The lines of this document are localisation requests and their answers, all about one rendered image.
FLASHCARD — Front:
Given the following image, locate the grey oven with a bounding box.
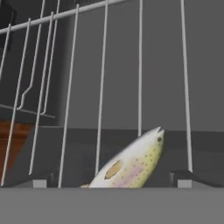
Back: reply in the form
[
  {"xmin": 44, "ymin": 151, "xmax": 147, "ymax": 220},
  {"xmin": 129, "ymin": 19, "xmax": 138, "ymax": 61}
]
[{"xmin": 0, "ymin": 0, "xmax": 224, "ymax": 189}]

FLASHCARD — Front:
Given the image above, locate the white wire oven rack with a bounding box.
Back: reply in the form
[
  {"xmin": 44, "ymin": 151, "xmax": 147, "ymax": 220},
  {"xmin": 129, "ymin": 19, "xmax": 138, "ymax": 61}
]
[{"xmin": 0, "ymin": 0, "xmax": 194, "ymax": 188}]

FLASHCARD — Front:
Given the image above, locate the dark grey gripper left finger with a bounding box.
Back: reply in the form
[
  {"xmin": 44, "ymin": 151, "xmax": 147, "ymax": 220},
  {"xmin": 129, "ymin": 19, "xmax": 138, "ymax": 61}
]
[{"xmin": 8, "ymin": 171, "xmax": 58, "ymax": 189}]

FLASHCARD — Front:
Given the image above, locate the spotted trout fish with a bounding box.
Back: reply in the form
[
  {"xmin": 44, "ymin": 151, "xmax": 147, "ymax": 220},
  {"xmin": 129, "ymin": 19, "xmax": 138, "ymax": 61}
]
[{"xmin": 80, "ymin": 126, "xmax": 165, "ymax": 189}]

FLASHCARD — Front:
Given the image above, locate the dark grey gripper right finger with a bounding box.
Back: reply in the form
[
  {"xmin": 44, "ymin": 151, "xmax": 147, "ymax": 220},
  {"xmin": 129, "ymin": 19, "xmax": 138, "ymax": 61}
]
[{"xmin": 169, "ymin": 170, "xmax": 223, "ymax": 189}]

